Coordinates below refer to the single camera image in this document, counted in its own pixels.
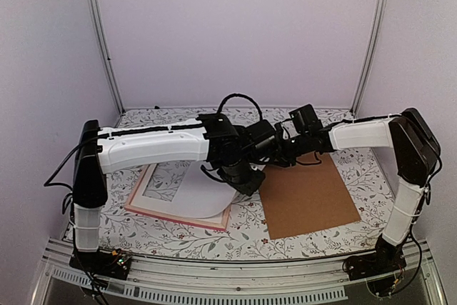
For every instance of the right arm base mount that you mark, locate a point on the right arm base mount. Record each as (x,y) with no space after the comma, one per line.
(387,273)

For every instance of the right aluminium post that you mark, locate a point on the right aluminium post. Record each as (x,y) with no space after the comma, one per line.
(379,11)

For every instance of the brown backing board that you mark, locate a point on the brown backing board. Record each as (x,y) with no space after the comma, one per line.
(305,198)

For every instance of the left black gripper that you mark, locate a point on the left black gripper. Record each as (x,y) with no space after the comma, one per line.
(248,189)

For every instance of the white mat board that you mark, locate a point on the white mat board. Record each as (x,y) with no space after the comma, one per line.
(153,194)

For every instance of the aluminium post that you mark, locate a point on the aluminium post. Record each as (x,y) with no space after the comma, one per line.
(379,11)
(95,13)

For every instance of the left aluminium post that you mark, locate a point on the left aluminium post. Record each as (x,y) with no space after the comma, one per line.
(95,13)

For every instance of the front aluminium rail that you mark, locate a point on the front aluminium rail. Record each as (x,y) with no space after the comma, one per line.
(174,281)

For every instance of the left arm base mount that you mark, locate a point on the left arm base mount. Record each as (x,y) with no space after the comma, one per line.
(115,264)

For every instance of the pink wooden picture frame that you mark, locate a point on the pink wooden picture frame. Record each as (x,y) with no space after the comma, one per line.
(143,208)

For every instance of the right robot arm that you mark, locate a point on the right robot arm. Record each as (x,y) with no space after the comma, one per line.
(418,160)

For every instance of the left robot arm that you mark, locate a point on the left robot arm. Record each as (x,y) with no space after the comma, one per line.
(102,151)

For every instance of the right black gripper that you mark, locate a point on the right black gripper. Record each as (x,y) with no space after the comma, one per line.
(284,161)

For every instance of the floral table mat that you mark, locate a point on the floral table mat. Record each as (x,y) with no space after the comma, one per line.
(246,237)

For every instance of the dark photo print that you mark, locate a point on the dark photo print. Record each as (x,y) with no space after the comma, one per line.
(200,197)

